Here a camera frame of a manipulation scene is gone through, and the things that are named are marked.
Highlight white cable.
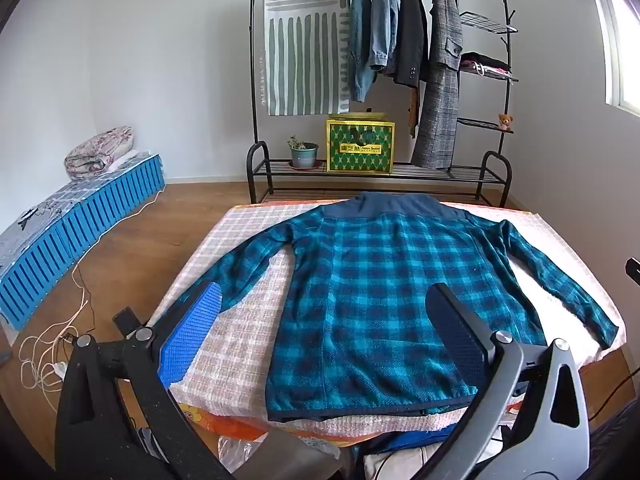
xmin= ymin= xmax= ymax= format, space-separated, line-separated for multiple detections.
xmin=17 ymin=255 xmax=93 ymax=396

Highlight grey plaid coat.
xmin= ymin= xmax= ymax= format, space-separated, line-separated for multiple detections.
xmin=411 ymin=0 xmax=463 ymax=170

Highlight stack of folded clothes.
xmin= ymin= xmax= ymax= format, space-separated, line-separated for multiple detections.
xmin=460 ymin=51 xmax=513 ymax=78

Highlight window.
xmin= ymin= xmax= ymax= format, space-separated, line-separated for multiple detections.
xmin=582 ymin=0 xmax=640 ymax=111

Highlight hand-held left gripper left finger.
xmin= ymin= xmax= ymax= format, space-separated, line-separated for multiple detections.
xmin=55 ymin=282 xmax=231 ymax=480

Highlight blue denim jacket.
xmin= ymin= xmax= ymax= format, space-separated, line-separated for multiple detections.
xmin=348 ymin=0 xmax=373 ymax=103
xmin=370 ymin=0 xmax=401 ymax=76

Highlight clear plastic bag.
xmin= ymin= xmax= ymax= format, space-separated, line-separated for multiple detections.
xmin=217 ymin=435 xmax=281 ymax=480

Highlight black blazer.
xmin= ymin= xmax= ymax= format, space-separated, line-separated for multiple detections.
xmin=392 ymin=0 xmax=430 ymax=92

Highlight small potted plant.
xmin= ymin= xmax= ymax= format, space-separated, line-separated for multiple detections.
xmin=286 ymin=135 xmax=320 ymax=170

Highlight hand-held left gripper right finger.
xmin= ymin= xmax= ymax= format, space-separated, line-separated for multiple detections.
xmin=425 ymin=282 xmax=606 ymax=480

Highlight blue slatted bed base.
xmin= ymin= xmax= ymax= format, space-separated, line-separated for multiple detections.
xmin=0 ymin=152 xmax=166 ymax=333

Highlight yellow green patterned box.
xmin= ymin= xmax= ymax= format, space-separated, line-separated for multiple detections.
xmin=326 ymin=112 xmax=396 ymax=175

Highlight grey white striped cloth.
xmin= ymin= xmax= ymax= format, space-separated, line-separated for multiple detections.
xmin=262 ymin=0 xmax=353 ymax=116

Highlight rolled floral quilt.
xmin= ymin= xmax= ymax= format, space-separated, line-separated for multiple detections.
xmin=64 ymin=126 xmax=136 ymax=181

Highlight white pink checked blanket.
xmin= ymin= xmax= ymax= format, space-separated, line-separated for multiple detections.
xmin=150 ymin=200 xmax=628 ymax=448

